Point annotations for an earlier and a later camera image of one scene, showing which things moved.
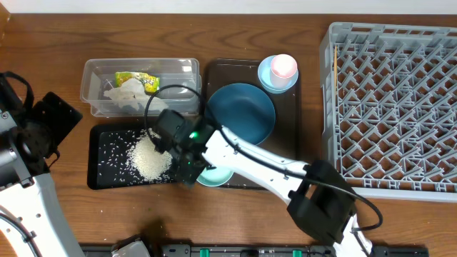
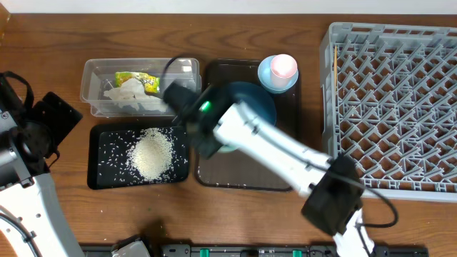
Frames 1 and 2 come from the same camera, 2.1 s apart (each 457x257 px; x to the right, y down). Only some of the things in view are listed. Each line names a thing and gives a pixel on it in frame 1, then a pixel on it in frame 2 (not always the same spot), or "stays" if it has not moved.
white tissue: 131,92 stays
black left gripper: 61,118 stays
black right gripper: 185,175 to 203,149
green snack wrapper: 151,83 stays
